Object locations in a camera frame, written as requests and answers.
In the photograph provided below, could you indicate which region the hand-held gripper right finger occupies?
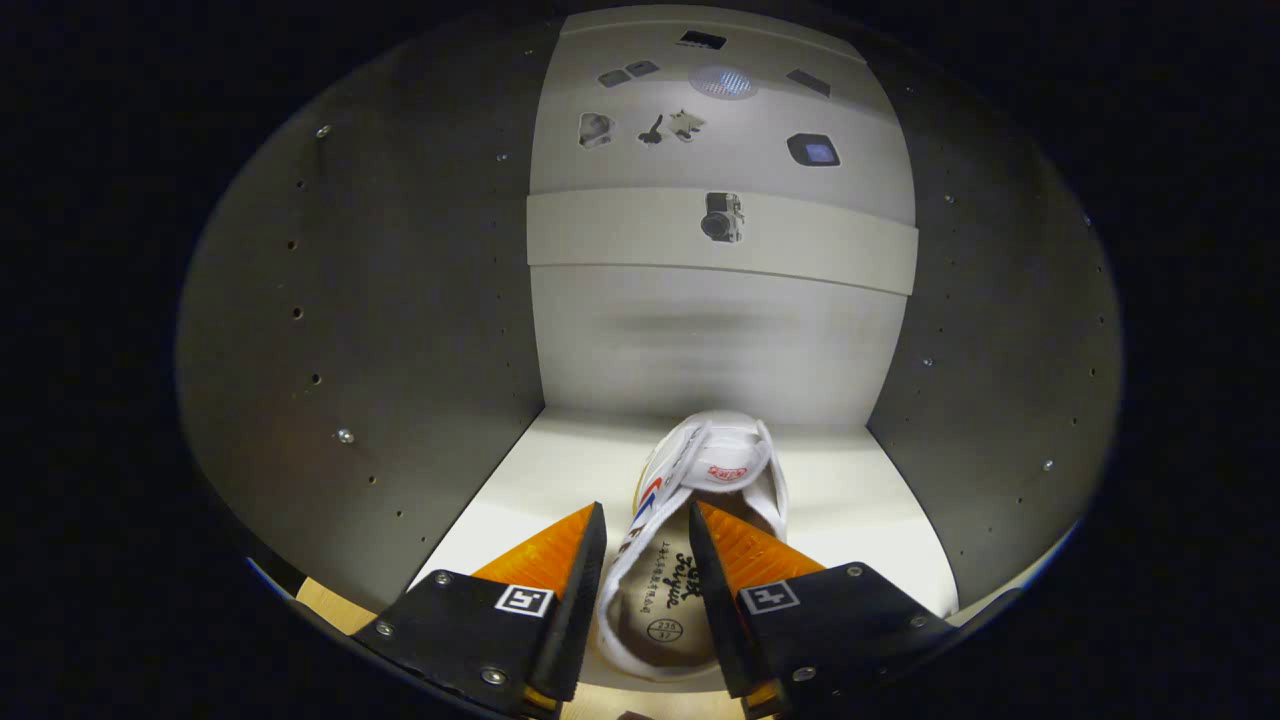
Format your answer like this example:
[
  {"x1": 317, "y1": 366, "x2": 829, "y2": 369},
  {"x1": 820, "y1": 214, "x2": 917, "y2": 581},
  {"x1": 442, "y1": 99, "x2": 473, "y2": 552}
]
[{"x1": 688, "y1": 502, "x2": 961, "y2": 716}]

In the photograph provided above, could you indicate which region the dark grey shoe cabinet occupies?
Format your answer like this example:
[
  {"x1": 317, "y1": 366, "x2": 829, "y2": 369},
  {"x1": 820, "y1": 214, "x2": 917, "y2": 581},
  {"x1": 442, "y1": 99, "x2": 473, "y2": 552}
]
[{"x1": 175, "y1": 5, "x2": 1126, "y2": 641}]

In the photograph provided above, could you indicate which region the white canvas shoe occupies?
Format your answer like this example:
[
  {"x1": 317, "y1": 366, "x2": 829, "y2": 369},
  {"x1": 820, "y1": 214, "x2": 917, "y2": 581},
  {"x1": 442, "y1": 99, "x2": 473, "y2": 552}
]
[{"x1": 597, "y1": 410, "x2": 791, "y2": 683}]

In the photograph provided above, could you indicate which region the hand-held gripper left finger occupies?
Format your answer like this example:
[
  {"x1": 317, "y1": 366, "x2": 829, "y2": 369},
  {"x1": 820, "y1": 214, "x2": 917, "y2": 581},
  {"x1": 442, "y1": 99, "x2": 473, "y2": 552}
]
[{"x1": 355, "y1": 502, "x2": 608, "y2": 716}]

